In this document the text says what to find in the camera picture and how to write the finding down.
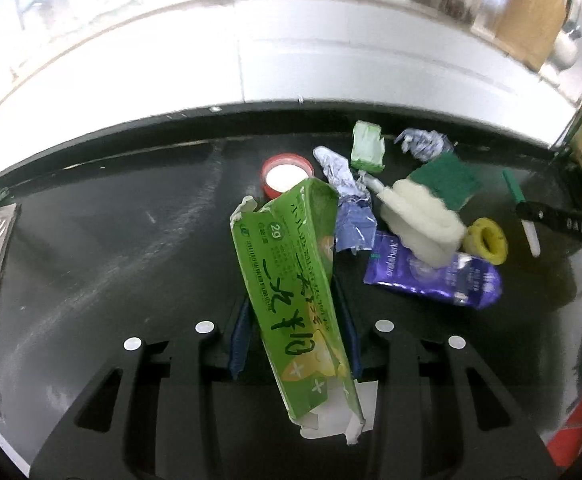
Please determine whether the crumpled blue foil wrapper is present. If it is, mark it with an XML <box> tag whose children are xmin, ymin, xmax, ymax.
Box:
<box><xmin>333</xmin><ymin>191</ymin><xmax>378</xmax><ymax>256</ymax></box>

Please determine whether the white foam brush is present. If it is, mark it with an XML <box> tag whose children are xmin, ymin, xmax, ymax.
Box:
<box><xmin>358</xmin><ymin>172</ymin><xmax>468</xmax><ymax>269</ymax></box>

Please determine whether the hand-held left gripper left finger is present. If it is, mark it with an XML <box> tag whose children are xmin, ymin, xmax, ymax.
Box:
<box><xmin>30</xmin><ymin>296</ymin><xmax>253</xmax><ymax>480</ymax></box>

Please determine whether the green scouring sponge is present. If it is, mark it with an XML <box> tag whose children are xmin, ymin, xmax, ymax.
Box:
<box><xmin>405</xmin><ymin>152</ymin><xmax>482</xmax><ymax>211</ymax></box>

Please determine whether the blue white wrapper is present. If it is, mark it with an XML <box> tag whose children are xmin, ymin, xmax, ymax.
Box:
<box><xmin>395</xmin><ymin>128</ymin><xmax>456</xmax><ymax>162</ymax></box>

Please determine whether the green cardboard carton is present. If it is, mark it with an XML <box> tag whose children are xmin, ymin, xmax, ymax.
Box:
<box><xmin>230</xmin><ymin>177</ymin><xmax>367</xmax><ymax>445</ymax></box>

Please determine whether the crumpled silver foil wrapper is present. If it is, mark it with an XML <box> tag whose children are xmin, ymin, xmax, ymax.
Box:
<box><xmin>313</xmin><ymin>145</ymin><xmax>373</xmax><ymax>197</ymax></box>

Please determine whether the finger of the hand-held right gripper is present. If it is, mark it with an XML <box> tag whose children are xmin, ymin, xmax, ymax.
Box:
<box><xmin>515</xmin><ymin>201</ymin><xmax>582</xmax><ymax>246</ymax></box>

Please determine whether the wooden utensil holder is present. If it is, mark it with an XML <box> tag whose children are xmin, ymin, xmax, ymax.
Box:
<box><xmin>493</xmin><ymin>0</ymin><xmax>570</xmax><ymax>72</ymax></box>

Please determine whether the purple foil packet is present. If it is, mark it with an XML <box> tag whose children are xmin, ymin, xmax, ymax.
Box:
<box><xmin>363</xmin><ymin>230</ymin><xmax>502</xmax><ymax>311</ymax></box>

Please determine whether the light green plastic shell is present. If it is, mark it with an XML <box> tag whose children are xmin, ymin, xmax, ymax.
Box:
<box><xmin>350</xmin><ymin>120</ymin><xmax>387</xmax><ymax>173</ymax></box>

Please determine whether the yellow tape roll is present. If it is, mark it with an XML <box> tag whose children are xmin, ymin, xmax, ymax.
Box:
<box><xmin>462</xmin><ymin>217</ymin><xmax>509</xmax><ymax>266</ymax></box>

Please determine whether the green white marker pen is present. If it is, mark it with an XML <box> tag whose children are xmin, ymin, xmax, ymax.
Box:
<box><xmin>502</xmin><ymin>168</ymin><xmax>542</xmax><ymax>258</ymax></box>

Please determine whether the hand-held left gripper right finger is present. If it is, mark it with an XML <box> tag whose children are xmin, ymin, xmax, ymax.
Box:
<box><xmin>332</xmin><ymin>277</ymin><xmax>552</xmax><ymax>480</ymax></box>

